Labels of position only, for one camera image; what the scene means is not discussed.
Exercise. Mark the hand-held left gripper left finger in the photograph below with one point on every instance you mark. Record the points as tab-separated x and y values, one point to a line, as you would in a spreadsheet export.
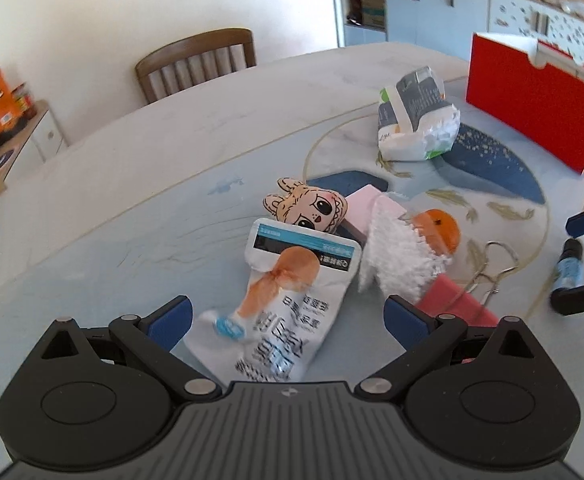
172	319

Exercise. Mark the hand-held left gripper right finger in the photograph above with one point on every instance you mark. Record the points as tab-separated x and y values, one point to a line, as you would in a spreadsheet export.
407	321

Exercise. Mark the small blue label bottle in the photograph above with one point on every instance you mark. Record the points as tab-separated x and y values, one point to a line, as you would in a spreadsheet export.
569	265

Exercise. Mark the clear bag of white beads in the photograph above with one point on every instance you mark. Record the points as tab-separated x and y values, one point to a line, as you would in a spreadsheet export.
396	255

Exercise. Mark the red cardboard box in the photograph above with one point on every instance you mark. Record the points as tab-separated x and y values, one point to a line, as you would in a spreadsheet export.
526	105

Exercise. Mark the white grey tissue pack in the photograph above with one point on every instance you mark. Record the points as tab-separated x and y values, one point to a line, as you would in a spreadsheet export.
414	110

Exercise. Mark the marble fish pattern desktop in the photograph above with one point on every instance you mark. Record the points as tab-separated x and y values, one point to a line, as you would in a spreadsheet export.
172	160

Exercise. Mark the large pink binder clip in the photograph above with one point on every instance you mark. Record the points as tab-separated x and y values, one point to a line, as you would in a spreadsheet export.
451	302

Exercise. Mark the orange mandarin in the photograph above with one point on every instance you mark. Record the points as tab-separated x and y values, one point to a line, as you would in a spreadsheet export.
439	230

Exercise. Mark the white drumstick snack packet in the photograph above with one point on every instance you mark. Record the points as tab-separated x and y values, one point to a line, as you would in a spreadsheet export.
297	325

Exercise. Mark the pink sponge block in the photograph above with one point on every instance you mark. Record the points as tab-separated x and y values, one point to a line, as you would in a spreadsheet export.
359	205

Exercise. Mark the beige plush monster face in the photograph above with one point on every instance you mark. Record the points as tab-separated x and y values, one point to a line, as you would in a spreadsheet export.
307	207

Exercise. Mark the white speckled cabinet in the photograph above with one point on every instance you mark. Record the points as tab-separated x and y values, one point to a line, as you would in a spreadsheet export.
541	20

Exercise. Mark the white side cabinet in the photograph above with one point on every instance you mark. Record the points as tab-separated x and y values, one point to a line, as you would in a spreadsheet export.
42	135

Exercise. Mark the red sauce jar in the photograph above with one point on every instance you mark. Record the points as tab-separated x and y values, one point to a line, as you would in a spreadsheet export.
24	101

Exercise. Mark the light blue cabinet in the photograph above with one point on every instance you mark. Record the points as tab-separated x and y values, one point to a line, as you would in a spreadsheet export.
421	15

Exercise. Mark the brown wooden chair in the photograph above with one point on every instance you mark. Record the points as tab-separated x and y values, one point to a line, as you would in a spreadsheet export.
192	55

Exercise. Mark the cardboard box on shelf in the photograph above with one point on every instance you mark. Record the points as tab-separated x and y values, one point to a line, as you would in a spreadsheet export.
372	7

